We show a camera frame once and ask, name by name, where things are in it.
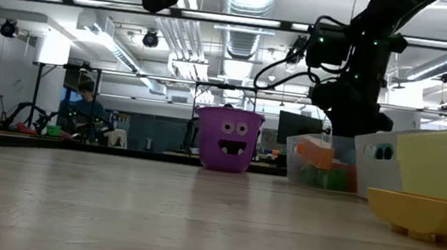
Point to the clear plastic container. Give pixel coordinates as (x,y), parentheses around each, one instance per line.
(293,167)

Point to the teal foam die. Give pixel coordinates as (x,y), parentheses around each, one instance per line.
(384,152)

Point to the green two-stud brick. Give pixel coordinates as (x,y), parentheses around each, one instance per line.
(324,178)

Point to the silver ventilation duct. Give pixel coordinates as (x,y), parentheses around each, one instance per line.
(249,0)

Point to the neighbouring station robot arm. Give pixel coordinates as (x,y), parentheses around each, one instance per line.
(91,123)
(28,111)
(189,135)

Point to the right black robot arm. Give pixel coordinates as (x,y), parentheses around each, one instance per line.
(369,53)

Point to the white plastic container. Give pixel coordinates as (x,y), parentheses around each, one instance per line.
(375,178)

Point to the black computer monitor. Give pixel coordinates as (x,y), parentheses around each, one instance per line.
(298,127)

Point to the purple bucket with face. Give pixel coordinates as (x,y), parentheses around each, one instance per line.
(225,142)

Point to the orange-yellow flat brick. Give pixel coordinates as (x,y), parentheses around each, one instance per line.
(422,213)

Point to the orange sloped brick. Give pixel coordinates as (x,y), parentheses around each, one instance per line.
(316,153)

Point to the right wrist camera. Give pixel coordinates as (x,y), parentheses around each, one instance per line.
(327,48)

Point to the blue-lit computer screen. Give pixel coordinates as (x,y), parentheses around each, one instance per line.
(71,95)

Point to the person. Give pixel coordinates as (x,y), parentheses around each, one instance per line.
(228,105)
(86,110)

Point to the green bucket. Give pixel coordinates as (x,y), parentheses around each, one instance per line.
(53,130)

